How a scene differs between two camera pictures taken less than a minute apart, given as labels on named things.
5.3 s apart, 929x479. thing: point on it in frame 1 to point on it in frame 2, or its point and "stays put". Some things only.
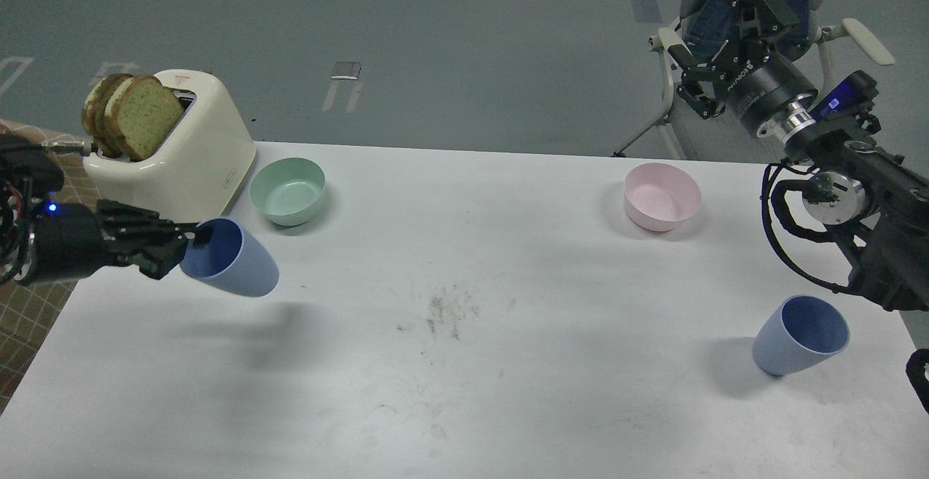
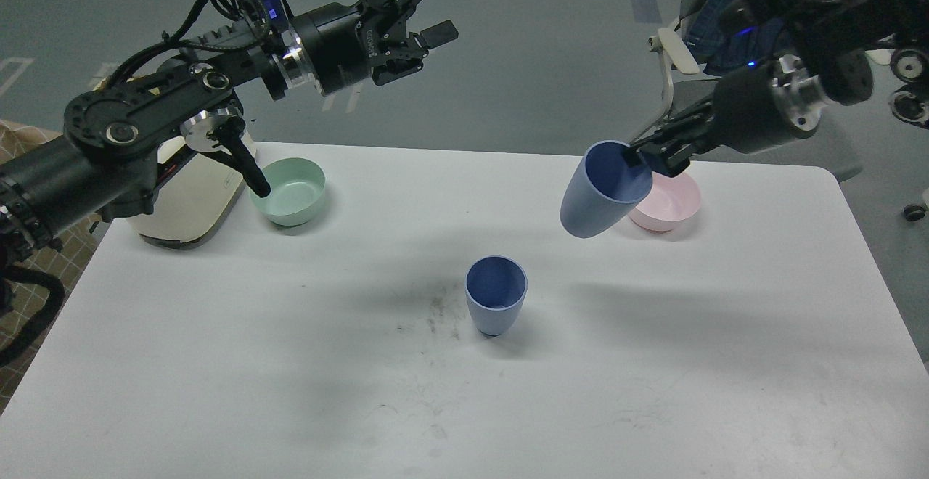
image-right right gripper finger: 683,56 to 670,162
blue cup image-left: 231,259 to 496,287
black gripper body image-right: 742,74 to 747,109
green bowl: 289,190 stays put
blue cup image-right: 799,332 to 605,190
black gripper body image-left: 71,240 to 345,46
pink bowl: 657,195 stays put
